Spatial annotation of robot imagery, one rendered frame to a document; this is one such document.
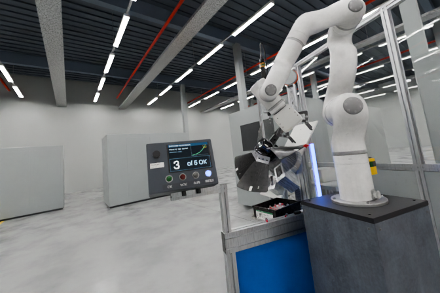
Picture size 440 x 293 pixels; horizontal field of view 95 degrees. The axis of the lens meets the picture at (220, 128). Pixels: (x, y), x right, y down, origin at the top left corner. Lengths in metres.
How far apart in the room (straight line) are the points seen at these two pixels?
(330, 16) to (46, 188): 7.90
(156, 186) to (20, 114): 12.90
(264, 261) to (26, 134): 12.88
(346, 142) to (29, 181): 7.89
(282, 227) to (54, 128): 12.81
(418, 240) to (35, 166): 8.03
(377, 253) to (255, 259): 0.46
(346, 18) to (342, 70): 0.20
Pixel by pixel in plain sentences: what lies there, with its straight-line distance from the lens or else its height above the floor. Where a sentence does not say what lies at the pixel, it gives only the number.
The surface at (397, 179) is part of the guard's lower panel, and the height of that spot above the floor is 0.90.
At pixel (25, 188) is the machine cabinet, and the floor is 0.77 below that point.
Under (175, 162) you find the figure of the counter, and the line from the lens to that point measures 0.80.
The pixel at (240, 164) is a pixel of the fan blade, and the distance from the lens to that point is 1.69.
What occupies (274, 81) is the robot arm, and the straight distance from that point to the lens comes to 0.86.
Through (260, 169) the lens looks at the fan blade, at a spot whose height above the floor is 1.05.
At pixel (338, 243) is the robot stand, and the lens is 0.94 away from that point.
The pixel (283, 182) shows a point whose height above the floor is 0.97.
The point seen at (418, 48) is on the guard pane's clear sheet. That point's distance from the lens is 1.74.
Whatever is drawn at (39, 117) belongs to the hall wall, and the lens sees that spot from 13.45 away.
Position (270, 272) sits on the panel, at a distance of 1.11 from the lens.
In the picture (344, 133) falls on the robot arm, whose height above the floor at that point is 1.22.
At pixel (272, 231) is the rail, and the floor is 0.82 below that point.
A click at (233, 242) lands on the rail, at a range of 0.96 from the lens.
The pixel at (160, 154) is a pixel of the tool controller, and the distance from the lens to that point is 0.79.
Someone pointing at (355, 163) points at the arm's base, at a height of 1.10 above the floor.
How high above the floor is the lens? 1.19
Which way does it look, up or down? 7 degrees up
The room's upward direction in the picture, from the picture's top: 6 degrees counter-clockwise
